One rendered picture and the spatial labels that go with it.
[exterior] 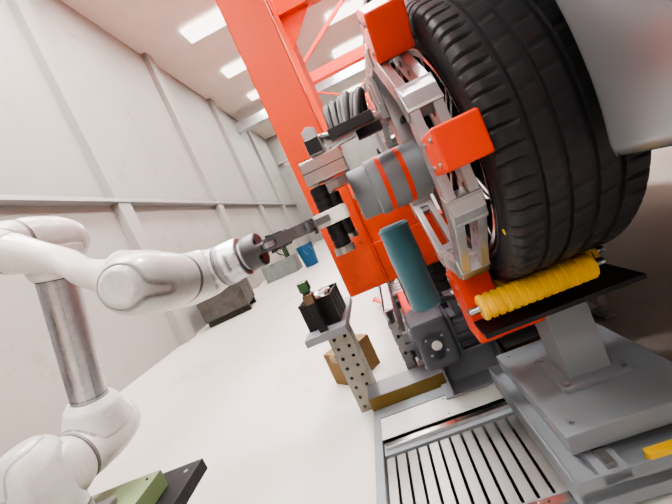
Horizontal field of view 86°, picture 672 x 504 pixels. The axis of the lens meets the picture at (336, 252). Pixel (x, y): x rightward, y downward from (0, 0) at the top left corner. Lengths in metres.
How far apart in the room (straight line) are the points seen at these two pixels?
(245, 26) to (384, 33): 0.85
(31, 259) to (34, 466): 0.51
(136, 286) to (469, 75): 0.60
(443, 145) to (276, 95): 0.95
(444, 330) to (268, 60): 1.11
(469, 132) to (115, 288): 0.58
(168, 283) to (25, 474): 0.72
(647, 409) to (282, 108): 1.31
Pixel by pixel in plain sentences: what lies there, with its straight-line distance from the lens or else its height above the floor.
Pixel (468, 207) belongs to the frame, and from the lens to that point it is 0.67.
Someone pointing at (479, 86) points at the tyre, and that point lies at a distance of 0.64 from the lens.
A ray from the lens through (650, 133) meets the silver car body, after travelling 0.55.
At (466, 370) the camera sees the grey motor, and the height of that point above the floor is 0.11.
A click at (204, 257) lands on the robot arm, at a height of 0.86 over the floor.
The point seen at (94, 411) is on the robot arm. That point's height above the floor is 0.60.
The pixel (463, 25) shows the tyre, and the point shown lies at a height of 1.02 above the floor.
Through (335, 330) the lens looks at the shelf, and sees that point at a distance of 1.36.
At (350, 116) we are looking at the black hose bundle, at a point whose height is 0.98.
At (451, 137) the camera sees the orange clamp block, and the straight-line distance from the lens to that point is 0.57.
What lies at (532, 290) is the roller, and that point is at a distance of 0.86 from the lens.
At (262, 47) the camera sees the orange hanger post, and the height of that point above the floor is 1.48.
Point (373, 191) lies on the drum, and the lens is 0.85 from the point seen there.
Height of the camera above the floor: 0.82
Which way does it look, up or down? 5 degrees down
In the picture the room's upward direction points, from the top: 24 degrees counter-clockwise
